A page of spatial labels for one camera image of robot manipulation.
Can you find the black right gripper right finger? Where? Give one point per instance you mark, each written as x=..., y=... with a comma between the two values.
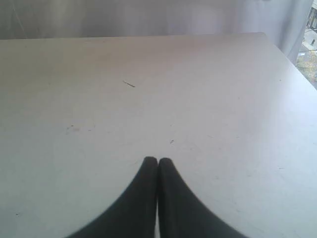
x=181, y=214

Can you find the white sheer curtain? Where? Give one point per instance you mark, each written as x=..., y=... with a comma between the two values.
x=283, y=21

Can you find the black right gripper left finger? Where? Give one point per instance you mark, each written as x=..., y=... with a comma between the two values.
x=133, y=213

